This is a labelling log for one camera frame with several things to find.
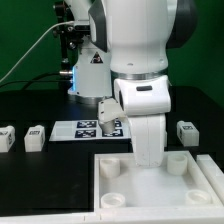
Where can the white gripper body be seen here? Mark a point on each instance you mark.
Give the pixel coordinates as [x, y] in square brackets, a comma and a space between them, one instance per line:
[145, 103]

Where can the white square tabletop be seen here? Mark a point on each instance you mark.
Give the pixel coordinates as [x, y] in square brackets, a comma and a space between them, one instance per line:
[177, 183]

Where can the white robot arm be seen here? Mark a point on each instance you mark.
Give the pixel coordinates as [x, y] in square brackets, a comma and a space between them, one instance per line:
[136, 34]

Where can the white marker tag sheet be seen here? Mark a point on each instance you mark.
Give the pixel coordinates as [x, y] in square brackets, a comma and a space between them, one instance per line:
[86, 130]

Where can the white obstacle fence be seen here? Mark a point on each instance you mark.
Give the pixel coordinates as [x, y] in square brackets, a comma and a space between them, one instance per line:
[186, 215]

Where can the black camera on stand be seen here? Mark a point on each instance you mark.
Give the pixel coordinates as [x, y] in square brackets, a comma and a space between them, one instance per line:
[73, 26]

